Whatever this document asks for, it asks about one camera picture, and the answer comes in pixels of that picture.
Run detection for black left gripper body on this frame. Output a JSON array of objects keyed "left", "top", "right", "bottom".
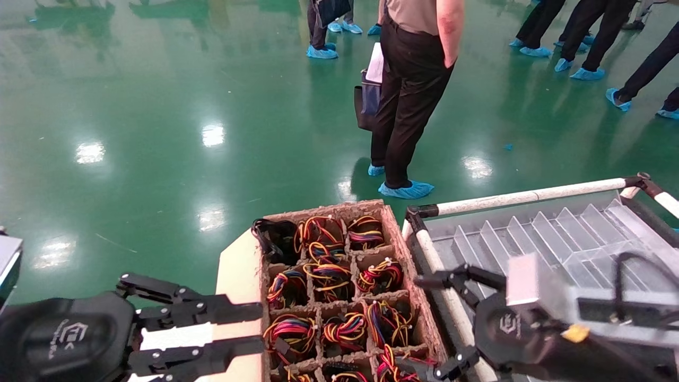
[{"left": 0, "top": 292, "right": 140, "bottom": 382}]

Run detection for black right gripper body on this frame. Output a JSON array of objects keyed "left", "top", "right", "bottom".
[{"left": 474, "top": 292, "right": 679, "bottom": 382}]

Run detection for beige cardboard sheet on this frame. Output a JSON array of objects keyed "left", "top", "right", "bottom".
[{"left": 210, "top": 228, "right": 266, "bottom": 382}]

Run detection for brown pulp divider tray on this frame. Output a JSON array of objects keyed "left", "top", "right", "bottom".
[{"left": 254, "top": 200, "right": 449, "bottom": 382}]

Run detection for black pipe corner connector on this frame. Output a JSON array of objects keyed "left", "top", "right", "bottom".
[
  {"left": 405, "top": 204, "right": 440, "bottom": 234},
  {"left": 623, "top": 172, "right": 664, "bottom": 198}
]

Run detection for clear plastic divider tray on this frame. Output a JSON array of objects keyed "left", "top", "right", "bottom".
[{"left": 424, "top": 192, "right": 679, "bottom": 319}]

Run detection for person short-sleeved shirt black trousers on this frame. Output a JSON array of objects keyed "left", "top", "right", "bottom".
[{"left": 368, "top": 0, "right": 465, "bottom": 199}]

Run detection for dark tote bag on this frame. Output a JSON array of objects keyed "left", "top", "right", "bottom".
[{"left": 354, "top": 69, "right": 382, "bottom": 132}]

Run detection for black handbag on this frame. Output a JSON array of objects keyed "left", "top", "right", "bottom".
[{"left": 313, "top": 0, "right": 353, "bottom": 27}]

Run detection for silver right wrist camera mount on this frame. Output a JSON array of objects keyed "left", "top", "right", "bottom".
[{"left": 507, "top": 254, "right": 679, "bottom": 340}]

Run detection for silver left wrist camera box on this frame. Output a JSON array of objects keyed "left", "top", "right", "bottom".
[{"left": 0, "top": 228, "right": 23, "bottom": 308}]

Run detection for power supply with black cables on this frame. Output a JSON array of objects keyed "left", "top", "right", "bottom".
[{"left": 251, "top": 218, "right": 299, "bottom": 264}]

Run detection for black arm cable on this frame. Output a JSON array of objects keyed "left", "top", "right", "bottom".
[{"left": 613, "top": 252, "right": 679, "bottom": 319}]

